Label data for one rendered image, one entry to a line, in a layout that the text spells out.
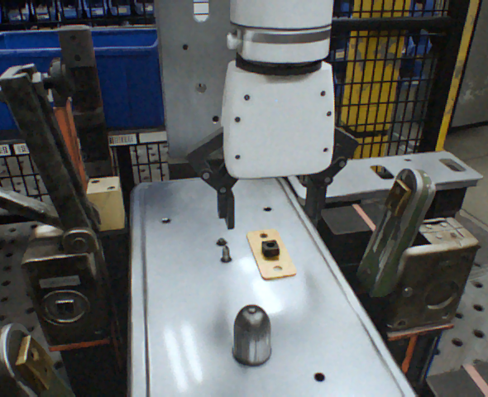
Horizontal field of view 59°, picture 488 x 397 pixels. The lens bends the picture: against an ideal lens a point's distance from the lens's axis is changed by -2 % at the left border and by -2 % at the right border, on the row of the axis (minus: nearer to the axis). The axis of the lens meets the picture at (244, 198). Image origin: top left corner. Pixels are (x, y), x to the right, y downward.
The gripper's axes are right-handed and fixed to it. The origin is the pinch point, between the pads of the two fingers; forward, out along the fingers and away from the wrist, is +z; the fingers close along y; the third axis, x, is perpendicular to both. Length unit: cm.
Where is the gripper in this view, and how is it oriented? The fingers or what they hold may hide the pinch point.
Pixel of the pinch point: (271, 209)
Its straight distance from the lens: 45.7
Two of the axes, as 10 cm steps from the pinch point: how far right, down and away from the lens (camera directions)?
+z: -0.1, 8.6, 5.1
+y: 9.8, -1.0, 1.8
